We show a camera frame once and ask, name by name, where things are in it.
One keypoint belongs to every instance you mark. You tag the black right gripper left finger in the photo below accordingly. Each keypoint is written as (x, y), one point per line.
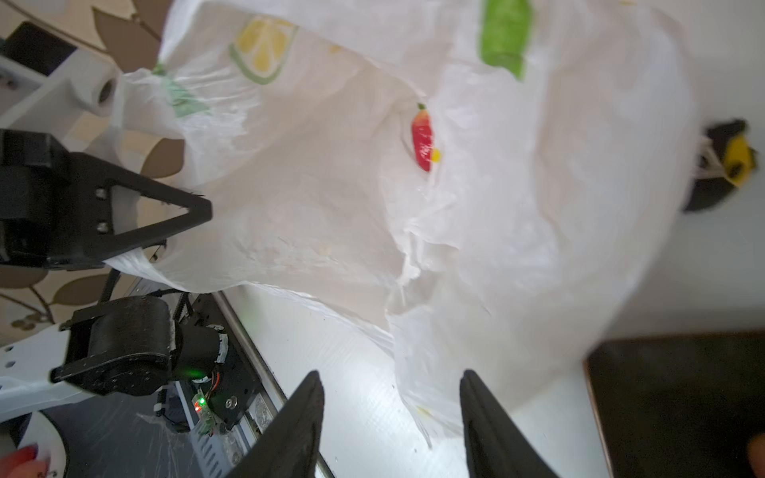
(290, 446)

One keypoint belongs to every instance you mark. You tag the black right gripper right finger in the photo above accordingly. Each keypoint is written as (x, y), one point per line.
(494, 445)

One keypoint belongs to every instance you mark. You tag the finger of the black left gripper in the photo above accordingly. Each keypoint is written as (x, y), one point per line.
(110, 211)

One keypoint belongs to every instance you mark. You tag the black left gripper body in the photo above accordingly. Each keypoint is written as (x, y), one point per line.
(35, 169)

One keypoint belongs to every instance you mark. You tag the white printed plastic bag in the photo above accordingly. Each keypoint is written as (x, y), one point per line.
(554, 194)

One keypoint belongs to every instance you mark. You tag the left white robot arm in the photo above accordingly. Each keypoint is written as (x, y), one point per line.
(64, 211)

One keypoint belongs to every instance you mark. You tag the white plate with fruits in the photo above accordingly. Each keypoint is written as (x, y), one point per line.
(32, 446)

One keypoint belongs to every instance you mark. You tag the red fake pear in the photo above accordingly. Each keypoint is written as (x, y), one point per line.
(756, 455)

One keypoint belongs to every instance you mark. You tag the fake strawberry upright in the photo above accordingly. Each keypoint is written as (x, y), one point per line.
(425, 151)

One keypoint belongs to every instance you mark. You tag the black tray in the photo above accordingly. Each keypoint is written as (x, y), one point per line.
(678, 406)

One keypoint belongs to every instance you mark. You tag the black yellow tape measure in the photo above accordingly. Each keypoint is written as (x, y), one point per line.
(725, 163)

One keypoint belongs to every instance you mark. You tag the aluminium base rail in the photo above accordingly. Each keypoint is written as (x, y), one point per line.
(221, 416)

